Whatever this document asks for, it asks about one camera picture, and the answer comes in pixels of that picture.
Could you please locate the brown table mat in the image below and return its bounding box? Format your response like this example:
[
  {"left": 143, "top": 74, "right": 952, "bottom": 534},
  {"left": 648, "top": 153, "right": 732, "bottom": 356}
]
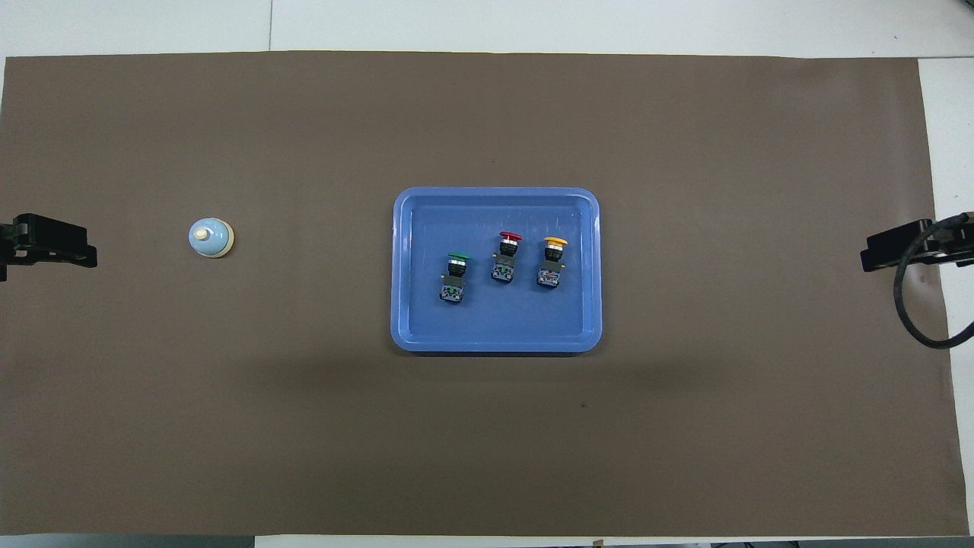
[{"left": 0, "top": 50, "right": 969, "bottom": 537}]

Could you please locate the blue plastic tray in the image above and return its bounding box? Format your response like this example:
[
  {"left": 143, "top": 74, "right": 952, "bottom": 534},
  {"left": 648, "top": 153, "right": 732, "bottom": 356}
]
[{"left": 390, "top": 186, "right": 603, "bottom": 355}]

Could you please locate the red push button switch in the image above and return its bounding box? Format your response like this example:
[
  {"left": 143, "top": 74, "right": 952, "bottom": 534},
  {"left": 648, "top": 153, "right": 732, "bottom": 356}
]
[{"left": 491, "top": 231, "right": 524, "bottom": 284}]

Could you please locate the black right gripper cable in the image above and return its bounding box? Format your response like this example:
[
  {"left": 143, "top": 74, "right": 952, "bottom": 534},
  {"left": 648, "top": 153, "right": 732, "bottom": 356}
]
[{"left": 895, "top": 215, "right": 974, "bottom": 350}]

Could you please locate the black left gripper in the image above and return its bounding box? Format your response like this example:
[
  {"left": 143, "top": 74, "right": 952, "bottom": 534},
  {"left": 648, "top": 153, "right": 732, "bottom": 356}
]
[{"left": 0, "top": 214, "right": 98, "bottom": 282}]

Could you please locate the yellow push button switch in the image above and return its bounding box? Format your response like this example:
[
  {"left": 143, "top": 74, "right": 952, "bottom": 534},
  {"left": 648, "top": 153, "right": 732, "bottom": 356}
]
[{"left": 536, "top": 237, "right": 570, "bottom": 290}]

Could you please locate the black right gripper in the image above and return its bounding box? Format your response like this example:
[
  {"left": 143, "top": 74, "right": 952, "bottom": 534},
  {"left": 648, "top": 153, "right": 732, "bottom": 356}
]
[{"left": 860, "top": 213, "right": 974, "bottom": 273}]

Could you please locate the green push button switch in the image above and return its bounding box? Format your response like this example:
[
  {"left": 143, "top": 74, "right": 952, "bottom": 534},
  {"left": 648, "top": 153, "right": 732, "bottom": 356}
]
[{"left": 439, "top": 252, "right": 473, "bottom": 306}]

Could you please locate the light blue desk bell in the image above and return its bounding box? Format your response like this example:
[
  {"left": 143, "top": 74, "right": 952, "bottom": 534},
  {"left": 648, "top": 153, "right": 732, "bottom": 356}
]
[{"left": 188, "top": 218, "right": 235, "bottom": 260}]

